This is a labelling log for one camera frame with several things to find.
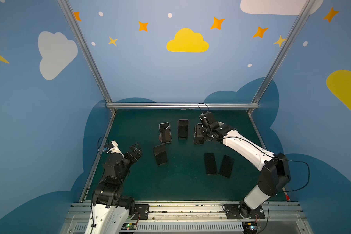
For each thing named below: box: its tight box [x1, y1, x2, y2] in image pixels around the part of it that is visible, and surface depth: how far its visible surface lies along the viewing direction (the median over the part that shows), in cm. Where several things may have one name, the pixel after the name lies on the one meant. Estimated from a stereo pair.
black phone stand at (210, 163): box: [203, 152, 218, 175], surface depth 95 cm
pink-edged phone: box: [177, 118, 189, 140], surface depth 101 cm
